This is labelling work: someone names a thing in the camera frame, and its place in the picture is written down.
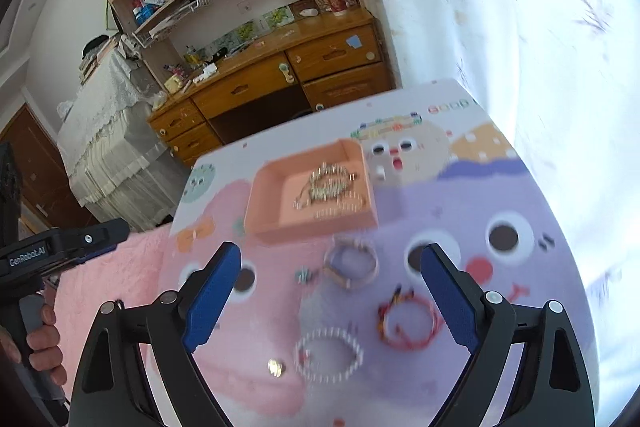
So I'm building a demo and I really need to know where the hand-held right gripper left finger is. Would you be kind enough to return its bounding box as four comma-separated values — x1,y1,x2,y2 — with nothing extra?
67,241,243,427

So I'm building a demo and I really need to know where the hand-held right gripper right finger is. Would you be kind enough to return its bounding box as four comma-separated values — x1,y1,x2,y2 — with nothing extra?
420,243,597,427

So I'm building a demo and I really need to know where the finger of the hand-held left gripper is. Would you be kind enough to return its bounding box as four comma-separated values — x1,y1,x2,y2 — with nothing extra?
47,218,132,269

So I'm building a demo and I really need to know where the pink band bracelet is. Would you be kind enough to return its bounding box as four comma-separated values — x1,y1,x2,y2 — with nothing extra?
322,241,380,292

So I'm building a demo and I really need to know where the orange jewelry tray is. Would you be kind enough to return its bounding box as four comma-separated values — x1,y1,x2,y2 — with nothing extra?
243,138,381,244

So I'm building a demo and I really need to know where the person's left hand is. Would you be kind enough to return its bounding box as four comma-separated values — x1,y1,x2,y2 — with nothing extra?
0,304,68,388

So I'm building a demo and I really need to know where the pink fluffy blanket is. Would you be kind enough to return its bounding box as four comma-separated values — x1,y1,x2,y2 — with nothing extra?
45,227,176,427

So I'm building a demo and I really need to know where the brown wooden door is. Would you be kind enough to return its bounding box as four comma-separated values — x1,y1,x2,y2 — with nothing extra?
0,103,98,233

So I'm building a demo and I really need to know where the white lace cover cloth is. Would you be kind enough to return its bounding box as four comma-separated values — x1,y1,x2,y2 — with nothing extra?
56,49,193,232

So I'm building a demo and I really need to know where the cartoon printed table mat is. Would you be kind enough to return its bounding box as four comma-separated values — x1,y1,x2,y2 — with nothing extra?
159,78,601,427

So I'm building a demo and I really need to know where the jewellery pile in tray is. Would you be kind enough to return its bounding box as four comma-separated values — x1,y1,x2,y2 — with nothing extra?
292,162,366,218

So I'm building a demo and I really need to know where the black hat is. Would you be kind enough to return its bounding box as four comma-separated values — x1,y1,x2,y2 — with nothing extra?
81,35,110,58

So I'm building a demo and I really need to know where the wooden desk with drawers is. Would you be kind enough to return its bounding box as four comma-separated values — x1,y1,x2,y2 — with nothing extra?
147,8,397,168

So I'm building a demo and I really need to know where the white leaf print curtain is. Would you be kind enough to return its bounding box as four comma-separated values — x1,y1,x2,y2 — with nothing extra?
345,0,640,418

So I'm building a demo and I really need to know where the red cord bracelet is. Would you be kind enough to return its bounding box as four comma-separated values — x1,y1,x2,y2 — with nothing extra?
376,286,443,352

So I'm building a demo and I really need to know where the white pearl bracelet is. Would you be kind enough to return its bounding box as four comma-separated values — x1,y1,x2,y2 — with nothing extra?
294,327,365,385

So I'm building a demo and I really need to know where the colourful bead bracelet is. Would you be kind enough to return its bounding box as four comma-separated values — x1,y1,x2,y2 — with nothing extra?
350,111,423,140

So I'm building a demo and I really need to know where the white wire rack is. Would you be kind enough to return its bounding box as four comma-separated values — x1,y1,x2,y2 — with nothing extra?
131,0,213,48

